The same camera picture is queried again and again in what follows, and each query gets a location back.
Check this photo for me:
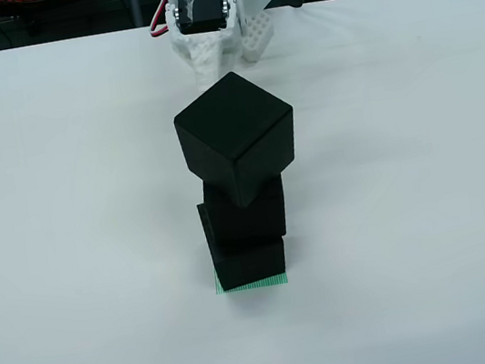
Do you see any black cube block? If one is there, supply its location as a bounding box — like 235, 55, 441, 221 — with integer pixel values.
167, 61, 309, 218
192, 171, 292, 250
209, 234, 292, 293

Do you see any green striped square marker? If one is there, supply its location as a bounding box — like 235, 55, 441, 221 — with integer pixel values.
212, 260, 291, 297

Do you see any white red servo cable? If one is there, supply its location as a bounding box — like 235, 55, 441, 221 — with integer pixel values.
143, 0, 177, 40

